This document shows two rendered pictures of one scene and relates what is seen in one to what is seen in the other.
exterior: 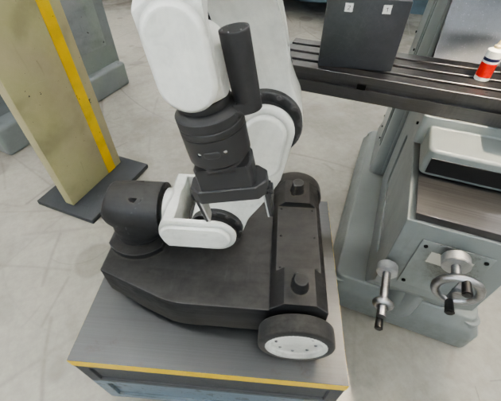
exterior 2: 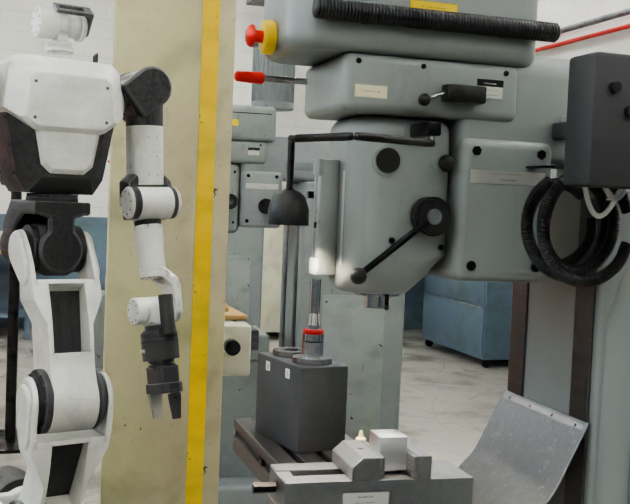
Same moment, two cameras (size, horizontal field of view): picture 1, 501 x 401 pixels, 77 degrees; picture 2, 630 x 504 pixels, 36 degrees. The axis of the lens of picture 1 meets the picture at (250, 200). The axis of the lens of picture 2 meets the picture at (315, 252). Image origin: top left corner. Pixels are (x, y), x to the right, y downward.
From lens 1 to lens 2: 2.08 m
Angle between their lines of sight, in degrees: 61
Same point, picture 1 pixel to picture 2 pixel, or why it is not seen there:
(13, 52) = (134, 375)
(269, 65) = (44, 350)
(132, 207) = not seen: outside the picture
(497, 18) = (521, 447)
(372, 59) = (284, 432)
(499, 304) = not seen: outside the picture
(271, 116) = (26, 385)
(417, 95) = not seen: hidden behind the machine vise
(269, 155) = (22, 423)
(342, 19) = (265, 378)
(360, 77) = (260, 447)
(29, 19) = not seen: hidden behind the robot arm
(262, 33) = (43, 326)
